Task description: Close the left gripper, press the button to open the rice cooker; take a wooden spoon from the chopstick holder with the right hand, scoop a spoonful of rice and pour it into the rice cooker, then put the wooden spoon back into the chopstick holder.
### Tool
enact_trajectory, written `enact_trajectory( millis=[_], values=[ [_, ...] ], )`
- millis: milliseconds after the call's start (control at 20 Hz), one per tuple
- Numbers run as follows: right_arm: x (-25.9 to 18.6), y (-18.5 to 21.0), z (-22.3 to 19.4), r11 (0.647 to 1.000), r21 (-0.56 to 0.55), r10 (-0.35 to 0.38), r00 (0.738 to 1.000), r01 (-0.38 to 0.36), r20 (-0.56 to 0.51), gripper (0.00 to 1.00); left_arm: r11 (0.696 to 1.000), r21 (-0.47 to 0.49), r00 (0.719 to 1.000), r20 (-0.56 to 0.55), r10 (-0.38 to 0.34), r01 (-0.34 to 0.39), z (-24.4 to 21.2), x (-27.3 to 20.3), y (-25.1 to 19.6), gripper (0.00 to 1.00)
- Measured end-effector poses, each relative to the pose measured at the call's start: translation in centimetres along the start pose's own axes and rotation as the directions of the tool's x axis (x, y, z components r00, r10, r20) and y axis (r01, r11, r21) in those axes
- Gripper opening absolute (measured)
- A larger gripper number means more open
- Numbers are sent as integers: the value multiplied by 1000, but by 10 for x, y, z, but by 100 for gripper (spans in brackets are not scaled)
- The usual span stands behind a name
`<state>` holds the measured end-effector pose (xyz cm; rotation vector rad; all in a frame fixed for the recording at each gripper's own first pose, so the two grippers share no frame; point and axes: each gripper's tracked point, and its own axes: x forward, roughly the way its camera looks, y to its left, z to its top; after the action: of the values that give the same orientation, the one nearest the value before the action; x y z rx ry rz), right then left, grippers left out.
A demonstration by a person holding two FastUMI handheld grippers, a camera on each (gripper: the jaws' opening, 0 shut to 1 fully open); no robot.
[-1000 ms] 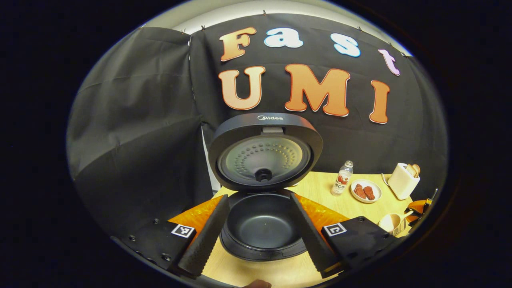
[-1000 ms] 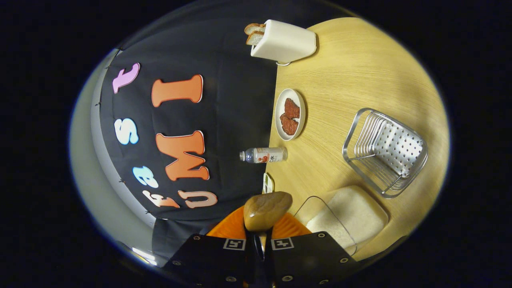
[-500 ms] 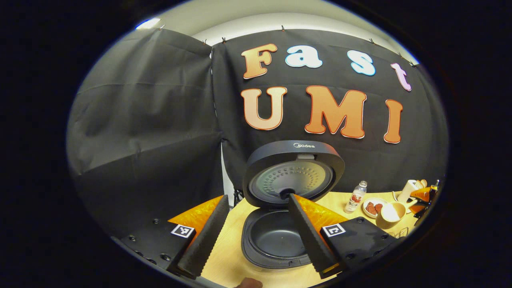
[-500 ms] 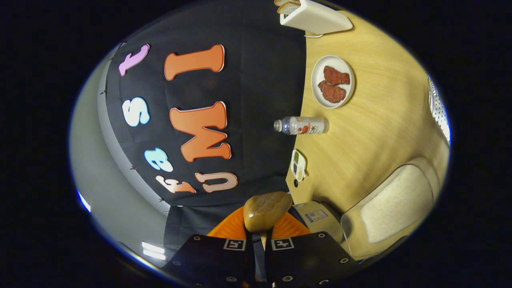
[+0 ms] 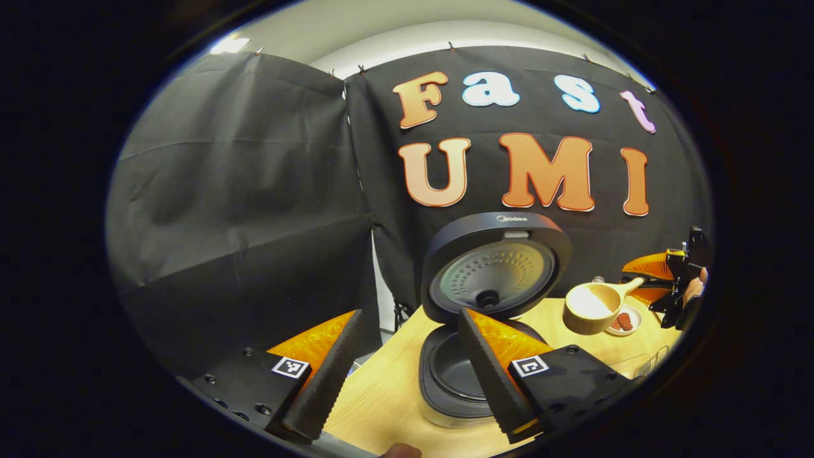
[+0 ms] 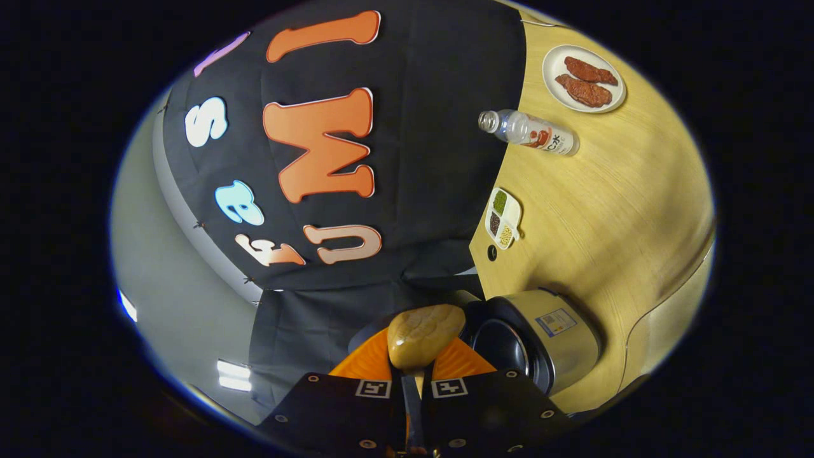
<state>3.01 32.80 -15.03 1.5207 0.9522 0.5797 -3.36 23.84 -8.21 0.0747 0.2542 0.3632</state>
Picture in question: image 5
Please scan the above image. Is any black rice cooker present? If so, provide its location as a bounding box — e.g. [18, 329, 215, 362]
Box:
[418, 212, 573, 428]

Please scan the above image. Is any white round plate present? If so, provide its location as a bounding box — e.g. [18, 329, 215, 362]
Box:
[604, 304, 644, 337]

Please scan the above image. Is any white rice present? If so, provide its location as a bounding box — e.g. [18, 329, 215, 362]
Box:
[570, 289, 614, 319]

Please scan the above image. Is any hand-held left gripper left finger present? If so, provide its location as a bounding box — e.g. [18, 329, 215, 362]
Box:
[177, 310, 368, 445]

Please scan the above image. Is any wooden spoon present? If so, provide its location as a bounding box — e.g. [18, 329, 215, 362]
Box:
[563, 277, 646, 336]

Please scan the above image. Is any black backdrop cloth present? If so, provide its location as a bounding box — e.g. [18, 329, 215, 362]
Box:
[105, 45, 714, 376]

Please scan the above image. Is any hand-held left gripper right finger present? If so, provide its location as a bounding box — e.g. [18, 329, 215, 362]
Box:
[458, 308, 644, 445]

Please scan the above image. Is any row of cloth clips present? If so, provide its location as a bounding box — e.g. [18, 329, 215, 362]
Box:
[254, 41, 656, 95]

